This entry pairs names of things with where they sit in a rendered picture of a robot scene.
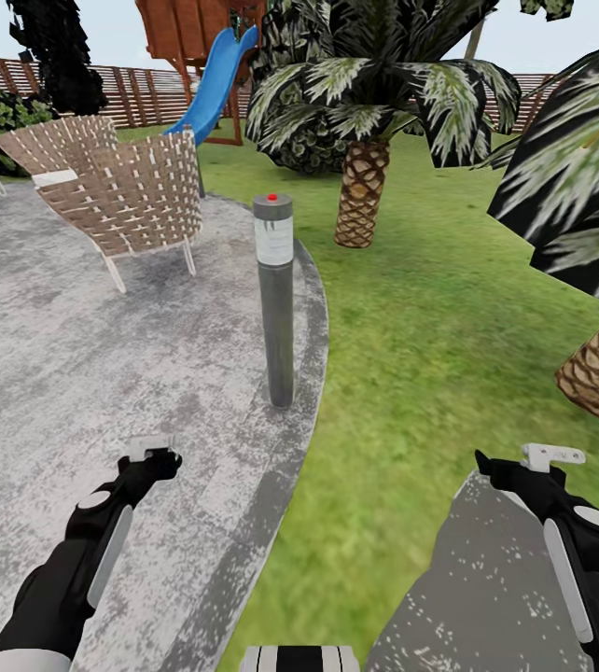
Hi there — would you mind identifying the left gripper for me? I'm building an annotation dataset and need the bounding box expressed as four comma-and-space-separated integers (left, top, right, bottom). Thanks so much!
118, 450, 178, 494

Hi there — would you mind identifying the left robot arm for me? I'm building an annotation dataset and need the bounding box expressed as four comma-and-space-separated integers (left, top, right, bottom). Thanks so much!
0, 434, 182, 672

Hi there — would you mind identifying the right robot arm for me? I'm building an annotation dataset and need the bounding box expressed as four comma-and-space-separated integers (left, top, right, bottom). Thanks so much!
475, 443, 599, 672

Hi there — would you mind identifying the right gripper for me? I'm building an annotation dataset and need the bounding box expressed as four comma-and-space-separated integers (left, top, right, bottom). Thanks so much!
475, 449, 566, 507

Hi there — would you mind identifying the robot trunk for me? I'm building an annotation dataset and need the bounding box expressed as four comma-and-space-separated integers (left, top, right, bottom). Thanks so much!
239, 645, 361, 672

